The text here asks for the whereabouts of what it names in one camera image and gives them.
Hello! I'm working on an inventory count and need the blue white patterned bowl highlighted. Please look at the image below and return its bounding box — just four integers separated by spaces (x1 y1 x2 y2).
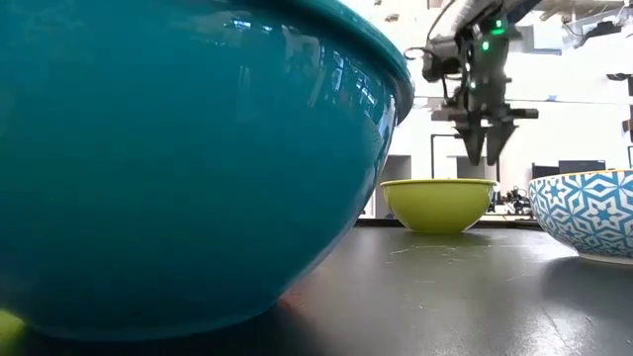
527 169 633 266

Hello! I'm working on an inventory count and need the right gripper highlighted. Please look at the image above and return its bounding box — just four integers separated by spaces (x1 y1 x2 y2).
430 18 540 167

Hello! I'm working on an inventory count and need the black computer monitor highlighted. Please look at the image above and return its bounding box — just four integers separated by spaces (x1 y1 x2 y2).
531 159 607 180

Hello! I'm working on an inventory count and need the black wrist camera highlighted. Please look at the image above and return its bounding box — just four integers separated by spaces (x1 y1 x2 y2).
421 39 465 83

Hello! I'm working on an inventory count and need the lime green bowl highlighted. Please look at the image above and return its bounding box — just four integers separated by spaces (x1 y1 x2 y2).
379 178 497 234

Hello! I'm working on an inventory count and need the yellow-green round object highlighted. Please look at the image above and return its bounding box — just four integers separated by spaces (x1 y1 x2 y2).
0 309 27 356

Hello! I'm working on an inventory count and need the large teal bowl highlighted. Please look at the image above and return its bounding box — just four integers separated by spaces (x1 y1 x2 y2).
0 0 415 342

